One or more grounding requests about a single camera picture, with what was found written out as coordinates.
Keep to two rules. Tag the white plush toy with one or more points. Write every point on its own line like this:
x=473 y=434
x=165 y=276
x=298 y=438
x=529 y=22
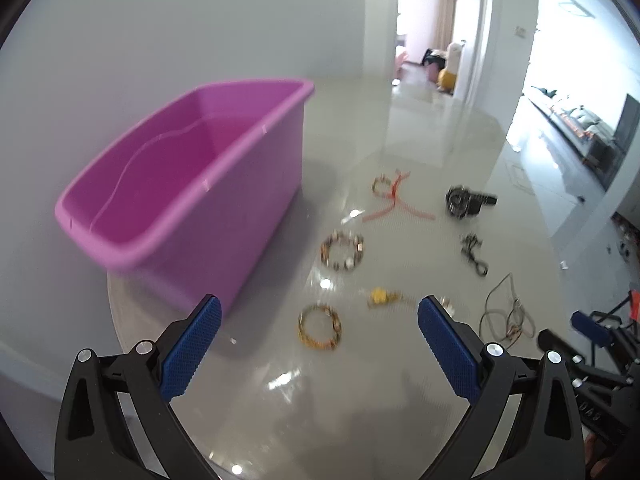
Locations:
x=456 y=56

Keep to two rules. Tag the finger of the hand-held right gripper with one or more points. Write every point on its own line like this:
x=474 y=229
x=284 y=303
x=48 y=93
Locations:
x=557 y=342
x=595 y=331

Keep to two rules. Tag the black television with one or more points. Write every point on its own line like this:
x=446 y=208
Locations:
x=627 y=122

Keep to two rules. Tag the yellow charm pendant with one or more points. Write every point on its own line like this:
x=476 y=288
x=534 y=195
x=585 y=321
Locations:
x=378 y=297

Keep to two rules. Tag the grey sofa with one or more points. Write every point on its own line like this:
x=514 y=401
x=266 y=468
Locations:
x=575 y=119

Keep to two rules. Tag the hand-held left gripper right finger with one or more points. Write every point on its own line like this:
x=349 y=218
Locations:
x=447 y=347

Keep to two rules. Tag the pink plastic tub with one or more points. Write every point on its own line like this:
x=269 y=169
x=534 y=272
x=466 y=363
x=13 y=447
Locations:
x=200 y=180

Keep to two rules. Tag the black digital wrist watch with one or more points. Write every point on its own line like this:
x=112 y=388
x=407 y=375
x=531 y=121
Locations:
x=462 y=201

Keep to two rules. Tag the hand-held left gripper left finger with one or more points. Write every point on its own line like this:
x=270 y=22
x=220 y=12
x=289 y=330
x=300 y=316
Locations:
x=192 y=347

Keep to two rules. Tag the yellow toy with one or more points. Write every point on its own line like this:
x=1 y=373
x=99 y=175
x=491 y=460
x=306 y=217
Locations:
x=447 y=81

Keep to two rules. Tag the dark bundle on floor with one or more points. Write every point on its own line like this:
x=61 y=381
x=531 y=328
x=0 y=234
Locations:
x=434 y=58

